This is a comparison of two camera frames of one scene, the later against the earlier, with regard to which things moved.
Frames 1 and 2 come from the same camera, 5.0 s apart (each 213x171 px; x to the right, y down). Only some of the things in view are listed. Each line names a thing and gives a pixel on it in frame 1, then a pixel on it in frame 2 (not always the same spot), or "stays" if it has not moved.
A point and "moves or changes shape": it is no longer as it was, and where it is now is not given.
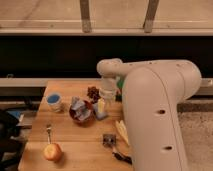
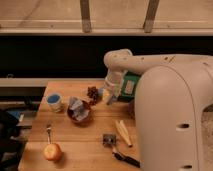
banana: [122, 131] stays
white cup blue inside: [54, 102] stays
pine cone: [93, 94] stays
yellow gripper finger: [101, 105] -> [107, 95]
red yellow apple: [52, 152] stays
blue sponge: [99, 115] moves or changes shape
